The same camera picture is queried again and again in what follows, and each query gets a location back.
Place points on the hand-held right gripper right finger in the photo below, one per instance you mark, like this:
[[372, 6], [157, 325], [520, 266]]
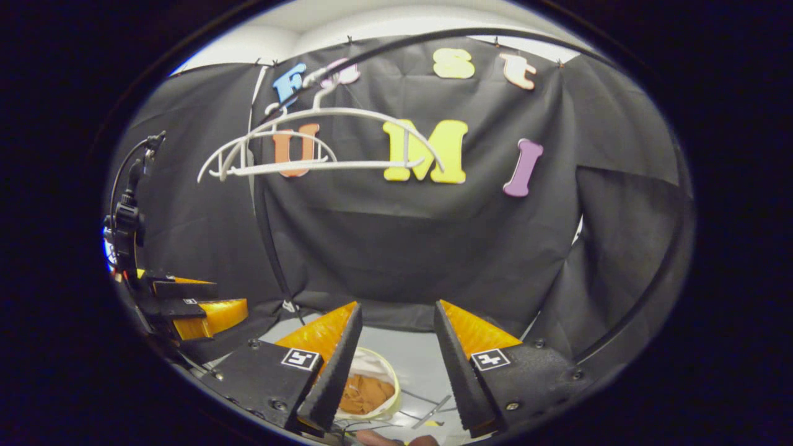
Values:
[[461, 371]]

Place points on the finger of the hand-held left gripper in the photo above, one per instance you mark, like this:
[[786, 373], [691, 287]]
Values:
[[210, 317], [186, 289]]

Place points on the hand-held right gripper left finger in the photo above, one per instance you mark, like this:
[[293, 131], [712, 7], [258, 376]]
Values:
[[334, 371]]

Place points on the brown jacket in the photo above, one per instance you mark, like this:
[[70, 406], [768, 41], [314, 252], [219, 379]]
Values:
[[365, 393]]

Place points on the white plastic hanger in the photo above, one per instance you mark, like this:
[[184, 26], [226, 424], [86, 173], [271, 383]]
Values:
[[291, 131], [347, 111]]

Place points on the black clothes rack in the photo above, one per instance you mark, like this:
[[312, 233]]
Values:
[[433, 33]]

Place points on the black backdrop cloth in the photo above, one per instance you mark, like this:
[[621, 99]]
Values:
[[403, 248]]

